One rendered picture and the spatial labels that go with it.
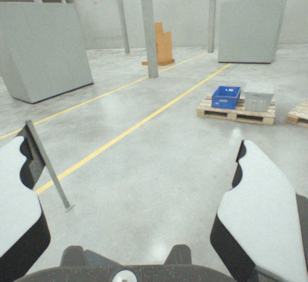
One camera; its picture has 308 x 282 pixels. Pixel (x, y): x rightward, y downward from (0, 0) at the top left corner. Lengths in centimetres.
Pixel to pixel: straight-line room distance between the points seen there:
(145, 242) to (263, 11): 710
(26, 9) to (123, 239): 535
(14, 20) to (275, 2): 693
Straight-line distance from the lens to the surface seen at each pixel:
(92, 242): 190
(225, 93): 401
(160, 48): 839
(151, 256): 172
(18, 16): 587
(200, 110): 348
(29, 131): 177
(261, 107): 344
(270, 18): 759
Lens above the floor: 152
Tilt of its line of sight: 28 degrees down
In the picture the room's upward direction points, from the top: 6 degrees counter-clockwise
